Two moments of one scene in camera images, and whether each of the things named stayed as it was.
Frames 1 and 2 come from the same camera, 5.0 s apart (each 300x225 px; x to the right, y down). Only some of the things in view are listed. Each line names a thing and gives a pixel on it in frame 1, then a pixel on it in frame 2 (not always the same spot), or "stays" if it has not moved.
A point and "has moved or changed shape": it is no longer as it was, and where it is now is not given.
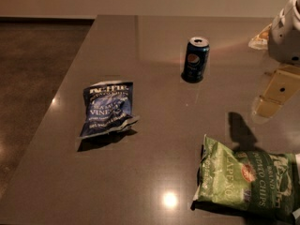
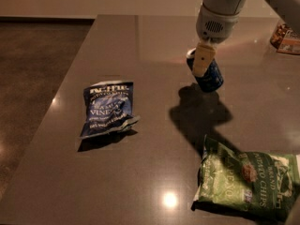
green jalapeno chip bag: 247,181 stays
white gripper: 285,37 → 217,24
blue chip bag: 108,108 stays
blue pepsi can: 196,60 has moved or changed shape
